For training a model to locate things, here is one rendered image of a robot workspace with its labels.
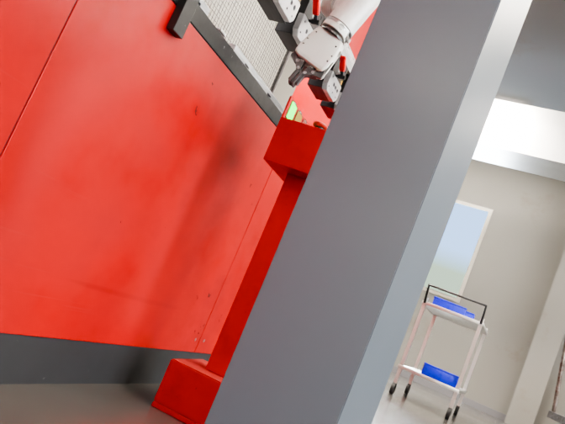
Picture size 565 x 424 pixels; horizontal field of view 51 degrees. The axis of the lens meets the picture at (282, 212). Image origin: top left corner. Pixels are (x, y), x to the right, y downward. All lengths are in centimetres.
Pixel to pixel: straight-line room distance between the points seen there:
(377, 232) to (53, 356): 80
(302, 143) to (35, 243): 68
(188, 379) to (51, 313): 38
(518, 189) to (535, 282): 128
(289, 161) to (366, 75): 60
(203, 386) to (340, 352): 70
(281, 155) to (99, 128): 49
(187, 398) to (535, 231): 734
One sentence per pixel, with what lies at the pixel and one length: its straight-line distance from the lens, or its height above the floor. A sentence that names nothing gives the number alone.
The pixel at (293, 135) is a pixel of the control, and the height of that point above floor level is 74.
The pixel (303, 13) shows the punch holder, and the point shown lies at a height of 125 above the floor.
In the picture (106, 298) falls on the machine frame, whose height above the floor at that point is 20.
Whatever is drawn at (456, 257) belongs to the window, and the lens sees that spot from 848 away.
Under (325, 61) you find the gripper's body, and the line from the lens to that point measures 163.
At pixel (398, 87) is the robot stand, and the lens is 91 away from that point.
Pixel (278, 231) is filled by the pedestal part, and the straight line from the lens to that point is 153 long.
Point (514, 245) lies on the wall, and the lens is 848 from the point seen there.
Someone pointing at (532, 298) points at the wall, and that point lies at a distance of 834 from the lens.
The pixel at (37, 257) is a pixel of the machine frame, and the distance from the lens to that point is 121.
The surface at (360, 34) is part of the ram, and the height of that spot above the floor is 149.
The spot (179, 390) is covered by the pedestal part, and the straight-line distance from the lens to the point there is 150.
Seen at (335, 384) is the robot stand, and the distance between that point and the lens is 82.
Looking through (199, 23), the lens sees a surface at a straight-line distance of 141.
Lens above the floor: 36
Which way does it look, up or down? 7 degrees up
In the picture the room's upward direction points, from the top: 23 degrees clockwise
